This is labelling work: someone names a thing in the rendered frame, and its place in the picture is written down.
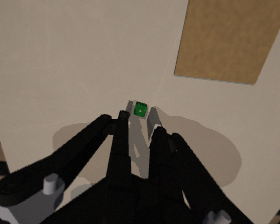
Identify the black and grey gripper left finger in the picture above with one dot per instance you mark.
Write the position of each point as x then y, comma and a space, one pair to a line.
31, 194

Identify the green die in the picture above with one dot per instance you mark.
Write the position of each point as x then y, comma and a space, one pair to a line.
140, 109

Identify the tan square mat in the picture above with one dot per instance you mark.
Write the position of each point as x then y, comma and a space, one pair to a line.
227, 40

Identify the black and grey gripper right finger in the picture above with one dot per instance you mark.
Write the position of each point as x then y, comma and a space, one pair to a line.
179, 171

